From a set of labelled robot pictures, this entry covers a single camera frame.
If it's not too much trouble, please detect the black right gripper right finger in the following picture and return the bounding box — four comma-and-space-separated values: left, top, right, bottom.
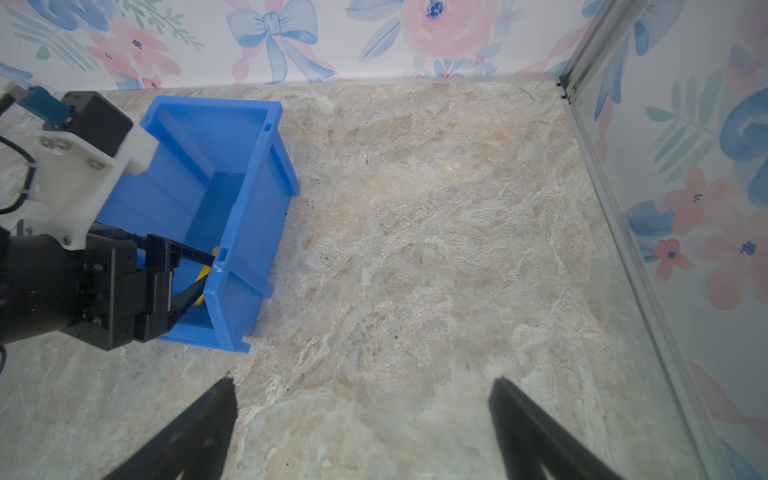
489, 377, 620, 480

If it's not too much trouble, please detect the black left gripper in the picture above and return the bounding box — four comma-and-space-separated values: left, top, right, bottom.
1, 227, 215, 351

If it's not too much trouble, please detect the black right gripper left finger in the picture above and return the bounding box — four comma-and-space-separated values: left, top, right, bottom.
107, 377, 238, 479

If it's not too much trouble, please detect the yellow handled screwdriver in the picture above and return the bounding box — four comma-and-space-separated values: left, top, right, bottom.
194, 247, 219, 307

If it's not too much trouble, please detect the blue plastic storage bin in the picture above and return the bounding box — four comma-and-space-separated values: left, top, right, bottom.
97, 95, 300, 353

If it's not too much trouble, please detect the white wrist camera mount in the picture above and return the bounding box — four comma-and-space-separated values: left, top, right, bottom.
0, 83, 160, 250

